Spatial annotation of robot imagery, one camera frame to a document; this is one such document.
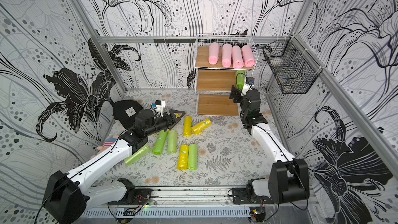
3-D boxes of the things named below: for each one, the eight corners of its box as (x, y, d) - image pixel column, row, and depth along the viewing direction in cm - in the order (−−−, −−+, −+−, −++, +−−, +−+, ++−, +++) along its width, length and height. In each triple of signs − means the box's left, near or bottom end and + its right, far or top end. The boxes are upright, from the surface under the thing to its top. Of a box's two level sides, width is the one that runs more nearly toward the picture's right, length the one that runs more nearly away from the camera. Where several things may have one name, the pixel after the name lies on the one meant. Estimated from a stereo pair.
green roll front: (188, 170, 83) (187, 168, 80) (189, 146, 91) (189, 143, 89) (197, 170, 83) (197, 168, 80) (197, 146, 91) (197, 143, 89)
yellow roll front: (178, 169, 83) (177, 167, 80) (180, 146, 91) (179, 143, 88) (188, 169, 83) (187, 167, 80) (189, 146, 91) (188, 143, 88)
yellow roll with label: (195, 136, 95) (195, 133, 92) (191, 130, 98) (190, 127, 95) (212, 125, 100) (212, 122, 97) (207, 120, 103) (207, 116, 100)
